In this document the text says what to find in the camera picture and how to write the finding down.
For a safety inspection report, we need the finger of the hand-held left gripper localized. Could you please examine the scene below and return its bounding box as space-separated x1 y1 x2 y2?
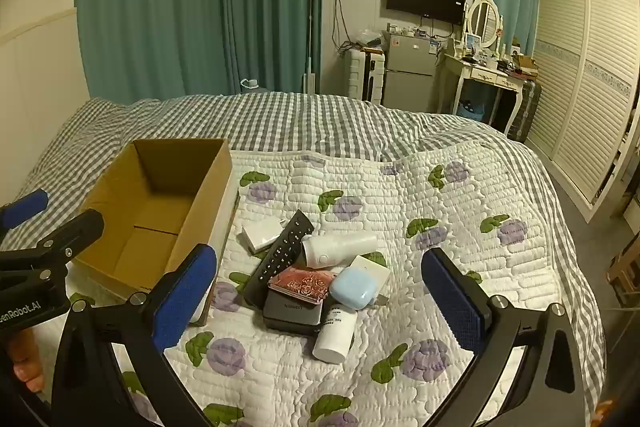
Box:
0 189 51 230
0 209 106 290

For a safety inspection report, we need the oval white mirror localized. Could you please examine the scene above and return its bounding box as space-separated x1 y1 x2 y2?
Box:
465 0 503 52

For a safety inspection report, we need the blue basket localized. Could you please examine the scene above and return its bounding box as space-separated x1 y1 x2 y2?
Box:
457 99 488 122

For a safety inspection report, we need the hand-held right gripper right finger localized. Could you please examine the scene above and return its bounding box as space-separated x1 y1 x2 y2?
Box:
421 248 587 427

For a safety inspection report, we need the black wall cable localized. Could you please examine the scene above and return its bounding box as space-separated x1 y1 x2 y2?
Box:
334 0 353 52

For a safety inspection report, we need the white washing machine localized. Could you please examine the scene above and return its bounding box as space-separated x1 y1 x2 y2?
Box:
342 47 387 100

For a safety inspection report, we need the wooden stool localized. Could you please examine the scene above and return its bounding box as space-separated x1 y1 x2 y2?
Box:
607 227 640 308

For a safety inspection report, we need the brown cardboard box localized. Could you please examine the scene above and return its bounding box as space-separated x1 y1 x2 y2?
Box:
70 138 240 327

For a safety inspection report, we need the white mop pole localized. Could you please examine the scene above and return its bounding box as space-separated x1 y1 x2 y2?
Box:
301 0 318 94

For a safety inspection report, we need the person's left hand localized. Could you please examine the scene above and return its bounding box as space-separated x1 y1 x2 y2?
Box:
7 329 47 394

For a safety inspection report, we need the white round bottle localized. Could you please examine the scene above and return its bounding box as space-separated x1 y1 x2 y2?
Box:
300 233 378 269

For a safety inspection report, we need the white charger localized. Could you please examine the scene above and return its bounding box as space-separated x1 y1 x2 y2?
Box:
242 219 288 254

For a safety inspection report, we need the red rose tin box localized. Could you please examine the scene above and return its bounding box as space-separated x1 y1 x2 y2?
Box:
270 269 337 305

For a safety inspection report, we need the white flat square box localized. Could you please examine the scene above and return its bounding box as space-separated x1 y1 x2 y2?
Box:
345 254 392 295

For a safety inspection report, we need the black remote control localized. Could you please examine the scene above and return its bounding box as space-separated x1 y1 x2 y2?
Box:
242 208 315 308

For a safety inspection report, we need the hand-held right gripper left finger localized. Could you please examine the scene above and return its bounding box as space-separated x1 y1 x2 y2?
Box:
50 244 218 427

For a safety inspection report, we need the white tube bottle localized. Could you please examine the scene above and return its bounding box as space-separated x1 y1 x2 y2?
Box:
312 304 358 364

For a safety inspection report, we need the floral quilted mat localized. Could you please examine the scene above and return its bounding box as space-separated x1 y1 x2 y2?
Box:
65 149 608 427

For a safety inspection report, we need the white dressing table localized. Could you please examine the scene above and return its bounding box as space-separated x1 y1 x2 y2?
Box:
442 52 531 138

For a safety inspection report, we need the white louvred wardrobe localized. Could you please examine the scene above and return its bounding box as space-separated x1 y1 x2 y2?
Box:
525 0 640 218

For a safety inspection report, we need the dark grey box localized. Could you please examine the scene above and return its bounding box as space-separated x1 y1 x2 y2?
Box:
262 289 326 335

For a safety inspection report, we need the light blue earbuds case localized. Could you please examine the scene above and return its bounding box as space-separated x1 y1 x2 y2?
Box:
329 267 381 309

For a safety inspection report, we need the clear plastic bag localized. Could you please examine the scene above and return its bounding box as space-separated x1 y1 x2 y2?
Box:
352 28 383 50

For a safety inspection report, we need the silver fridge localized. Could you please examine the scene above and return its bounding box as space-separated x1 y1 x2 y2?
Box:
382 31 441 112

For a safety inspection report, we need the dark suitcase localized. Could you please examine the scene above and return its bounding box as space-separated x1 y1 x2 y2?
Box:
510 77 543 142

